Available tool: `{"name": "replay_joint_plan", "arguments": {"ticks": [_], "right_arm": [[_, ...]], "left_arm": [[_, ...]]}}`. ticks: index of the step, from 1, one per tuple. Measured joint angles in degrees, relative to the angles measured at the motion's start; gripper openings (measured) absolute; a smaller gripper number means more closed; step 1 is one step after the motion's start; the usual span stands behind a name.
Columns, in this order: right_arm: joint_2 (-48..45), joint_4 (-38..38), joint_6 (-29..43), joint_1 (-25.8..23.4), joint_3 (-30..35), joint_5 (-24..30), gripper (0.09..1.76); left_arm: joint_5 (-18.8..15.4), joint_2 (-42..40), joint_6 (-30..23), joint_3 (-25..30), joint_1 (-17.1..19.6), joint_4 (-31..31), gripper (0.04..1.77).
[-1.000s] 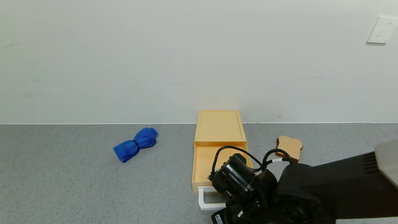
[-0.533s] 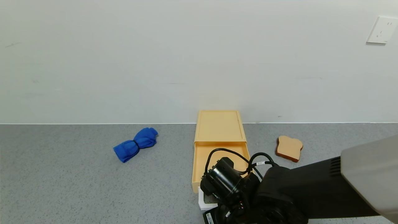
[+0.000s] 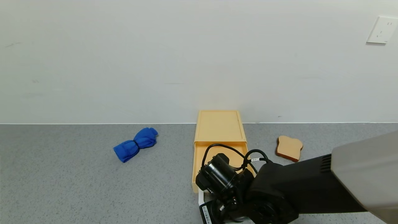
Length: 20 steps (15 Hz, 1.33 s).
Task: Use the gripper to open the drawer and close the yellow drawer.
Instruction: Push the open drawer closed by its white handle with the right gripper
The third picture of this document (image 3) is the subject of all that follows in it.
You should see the toy toast slice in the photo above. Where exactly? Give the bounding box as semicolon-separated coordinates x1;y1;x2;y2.
275;135;304;163

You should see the yellow drawer with white handle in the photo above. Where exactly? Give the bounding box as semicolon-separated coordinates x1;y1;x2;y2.
191;141;256;206

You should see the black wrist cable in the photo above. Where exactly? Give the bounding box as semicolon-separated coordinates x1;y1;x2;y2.
201;143;271;175

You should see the blue rolled cloth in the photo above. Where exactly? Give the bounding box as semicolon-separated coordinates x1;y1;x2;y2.
113;127;159;163

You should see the white wall socket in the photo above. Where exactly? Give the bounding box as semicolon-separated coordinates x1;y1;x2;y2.
366;16;398;44

